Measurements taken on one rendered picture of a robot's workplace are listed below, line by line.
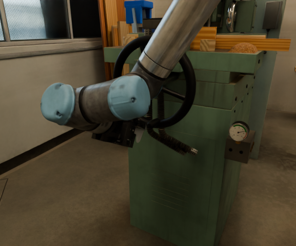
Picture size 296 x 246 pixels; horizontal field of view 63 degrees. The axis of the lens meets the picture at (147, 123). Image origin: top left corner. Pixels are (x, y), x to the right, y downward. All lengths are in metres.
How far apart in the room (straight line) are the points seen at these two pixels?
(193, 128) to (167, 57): 0.49
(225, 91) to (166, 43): 0.43
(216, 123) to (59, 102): 0.61
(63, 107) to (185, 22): 0.27
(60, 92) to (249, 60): 0.59
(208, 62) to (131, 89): 0.51
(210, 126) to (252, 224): 0.74
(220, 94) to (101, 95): 0.54
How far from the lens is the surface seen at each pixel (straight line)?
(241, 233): 1.44
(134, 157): 1.14
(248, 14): 1.16
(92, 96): 0.44
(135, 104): 0.40
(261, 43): 0.99
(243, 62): 0.85
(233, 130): 0.84
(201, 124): 0.93
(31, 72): 2.02
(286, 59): 3.38
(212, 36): 0.96
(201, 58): 0.88
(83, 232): 1.40
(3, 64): 1.90
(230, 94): 0.87
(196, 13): 0.49
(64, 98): 0.45
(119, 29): 2.38
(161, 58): 0.50
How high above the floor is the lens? 0.97
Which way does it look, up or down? 21 degrees down
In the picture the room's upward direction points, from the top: straight up
